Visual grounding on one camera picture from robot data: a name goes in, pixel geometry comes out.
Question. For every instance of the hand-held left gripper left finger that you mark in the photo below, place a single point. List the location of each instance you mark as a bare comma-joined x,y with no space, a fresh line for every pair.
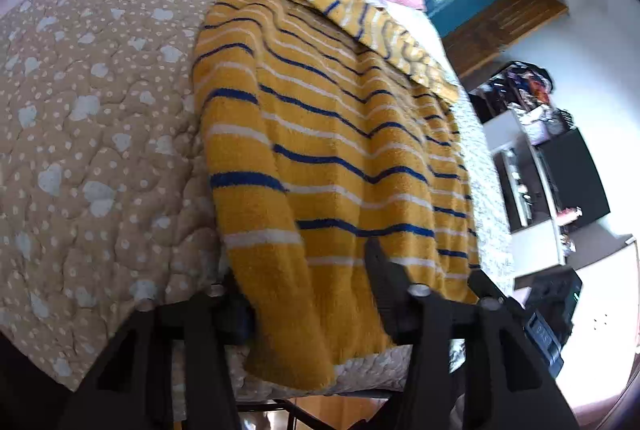
243,321

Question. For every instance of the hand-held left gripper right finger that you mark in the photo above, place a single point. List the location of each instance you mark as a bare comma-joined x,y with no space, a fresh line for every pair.
381,291

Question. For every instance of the yellow striped sweater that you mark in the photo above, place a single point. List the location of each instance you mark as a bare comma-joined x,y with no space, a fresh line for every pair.
320,159

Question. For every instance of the white shelf unit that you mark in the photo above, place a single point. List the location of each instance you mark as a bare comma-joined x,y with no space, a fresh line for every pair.
520,210

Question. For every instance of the black monitor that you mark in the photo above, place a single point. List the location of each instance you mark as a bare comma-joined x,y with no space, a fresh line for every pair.
575,175

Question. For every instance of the pile of clutter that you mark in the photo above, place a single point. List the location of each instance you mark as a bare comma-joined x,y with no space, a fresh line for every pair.
525,94

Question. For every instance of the beige dotted quilt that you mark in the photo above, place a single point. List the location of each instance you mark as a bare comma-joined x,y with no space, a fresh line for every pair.
100,134

